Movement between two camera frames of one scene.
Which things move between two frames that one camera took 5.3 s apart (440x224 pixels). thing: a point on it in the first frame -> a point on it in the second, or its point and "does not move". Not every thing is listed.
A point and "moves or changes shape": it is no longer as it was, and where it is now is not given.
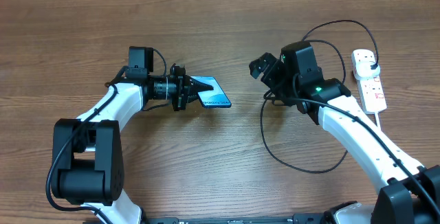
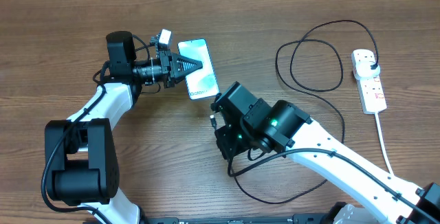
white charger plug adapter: [363, 70] does not move
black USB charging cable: [343, 80] moves or changes shape
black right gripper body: [276, 79] -> [238, 141]
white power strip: [371, 88] does not move
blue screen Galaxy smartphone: [213, 98] moves or changes shape
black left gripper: [183, 82] -> [170, 62]
